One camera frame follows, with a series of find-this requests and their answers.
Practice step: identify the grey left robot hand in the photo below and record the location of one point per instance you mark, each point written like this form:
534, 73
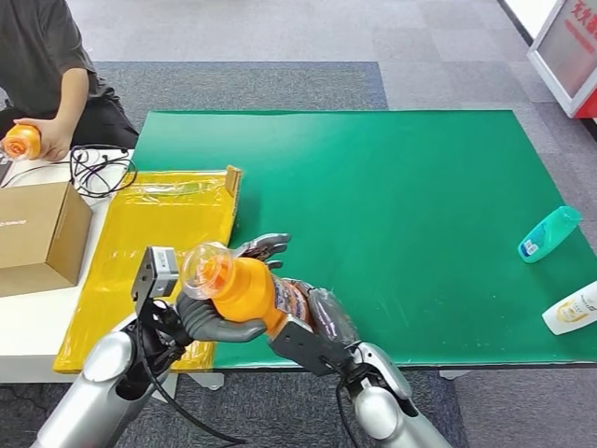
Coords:
210, 324

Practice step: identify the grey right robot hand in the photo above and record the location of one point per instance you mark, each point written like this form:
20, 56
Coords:
326, 334

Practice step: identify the person's hand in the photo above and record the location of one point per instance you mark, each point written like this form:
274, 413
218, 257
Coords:
53, 139

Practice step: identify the small orange bottle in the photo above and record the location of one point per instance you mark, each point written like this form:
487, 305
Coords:
22, 142

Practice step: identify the orange bottle with clear cap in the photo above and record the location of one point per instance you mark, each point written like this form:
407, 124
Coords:
247, 290

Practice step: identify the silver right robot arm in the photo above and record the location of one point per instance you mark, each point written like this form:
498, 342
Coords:
383, 414

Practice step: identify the person's forearm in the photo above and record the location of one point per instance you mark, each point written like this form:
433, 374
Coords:
72, 99

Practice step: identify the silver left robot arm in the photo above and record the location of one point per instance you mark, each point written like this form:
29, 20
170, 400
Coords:
98, 383

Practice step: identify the teal plastic bottle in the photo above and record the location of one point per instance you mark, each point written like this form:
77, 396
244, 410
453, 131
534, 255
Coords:
549, 235

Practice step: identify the white plastic bottle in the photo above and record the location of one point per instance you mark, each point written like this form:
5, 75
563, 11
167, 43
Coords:
571, 309

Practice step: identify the white table foot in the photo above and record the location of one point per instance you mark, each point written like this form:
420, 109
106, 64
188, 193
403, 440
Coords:
451, 373
207, 380

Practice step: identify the person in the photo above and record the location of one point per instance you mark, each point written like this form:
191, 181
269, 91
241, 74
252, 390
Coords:
32, 56

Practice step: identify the brown cardboard box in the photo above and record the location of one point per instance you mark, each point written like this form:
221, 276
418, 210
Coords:
32, 235

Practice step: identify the yellow film-wrapped tray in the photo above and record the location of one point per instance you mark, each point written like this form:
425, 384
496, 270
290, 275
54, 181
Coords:
154, 216

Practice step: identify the green table mat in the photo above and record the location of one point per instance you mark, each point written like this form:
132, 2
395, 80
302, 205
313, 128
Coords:
396, 198

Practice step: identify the red and white sign board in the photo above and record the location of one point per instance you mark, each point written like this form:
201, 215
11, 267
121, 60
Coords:
567, 49

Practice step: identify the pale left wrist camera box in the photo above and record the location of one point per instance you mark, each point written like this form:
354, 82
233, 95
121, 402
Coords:
156, 272

